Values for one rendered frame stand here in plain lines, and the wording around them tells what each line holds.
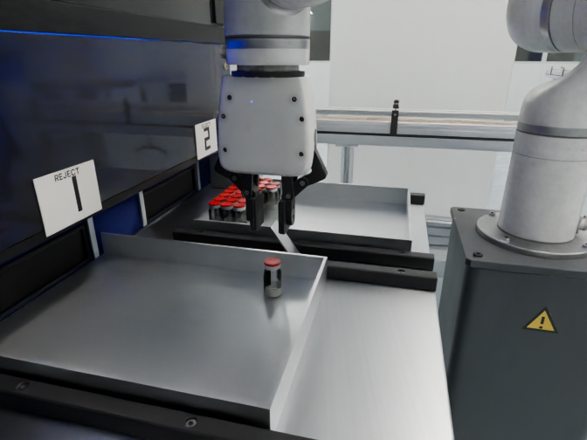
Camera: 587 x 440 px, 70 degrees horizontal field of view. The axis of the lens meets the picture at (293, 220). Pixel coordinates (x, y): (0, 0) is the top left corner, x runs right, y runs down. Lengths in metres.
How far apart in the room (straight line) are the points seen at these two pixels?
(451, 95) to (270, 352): 1.91
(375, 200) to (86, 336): 0.58
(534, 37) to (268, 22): 0.49
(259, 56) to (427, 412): 0.35
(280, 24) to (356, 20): 1.81
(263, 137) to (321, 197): 0.46
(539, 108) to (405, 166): 1.55
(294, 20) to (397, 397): 0.35
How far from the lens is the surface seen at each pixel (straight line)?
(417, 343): 0.47
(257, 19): 0.41
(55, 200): 0.49
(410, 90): 2.21
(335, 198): 0.87
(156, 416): 0.37
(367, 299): 0.53
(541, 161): 0.76
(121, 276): 0.61
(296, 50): 0.42
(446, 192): 2.32
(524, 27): 0.79
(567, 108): 0.75
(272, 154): 0.43
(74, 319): 0.54
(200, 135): 0.76
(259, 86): 0.43
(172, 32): 0.70
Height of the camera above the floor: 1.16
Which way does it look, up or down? 22 degrees down
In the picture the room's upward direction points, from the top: straight up
